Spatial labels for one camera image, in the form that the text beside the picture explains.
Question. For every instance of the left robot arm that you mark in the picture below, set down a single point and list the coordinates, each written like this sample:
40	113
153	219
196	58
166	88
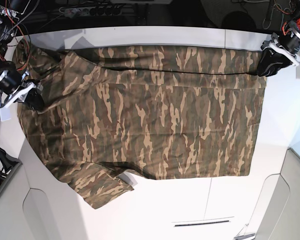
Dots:
294	18

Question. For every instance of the camouflage T-shirt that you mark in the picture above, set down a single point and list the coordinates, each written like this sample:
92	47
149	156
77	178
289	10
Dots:
161	111

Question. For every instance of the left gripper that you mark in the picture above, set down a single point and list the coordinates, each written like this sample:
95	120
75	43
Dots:
279	52

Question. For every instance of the black round stool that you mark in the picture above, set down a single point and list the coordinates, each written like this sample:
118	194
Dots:
238	20

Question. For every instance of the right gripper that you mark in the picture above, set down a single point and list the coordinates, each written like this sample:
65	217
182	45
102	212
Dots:
15	88

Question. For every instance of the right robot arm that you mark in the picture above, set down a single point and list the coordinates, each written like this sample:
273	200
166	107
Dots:
12	15

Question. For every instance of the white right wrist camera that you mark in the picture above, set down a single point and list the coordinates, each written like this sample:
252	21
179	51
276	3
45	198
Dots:
5	114

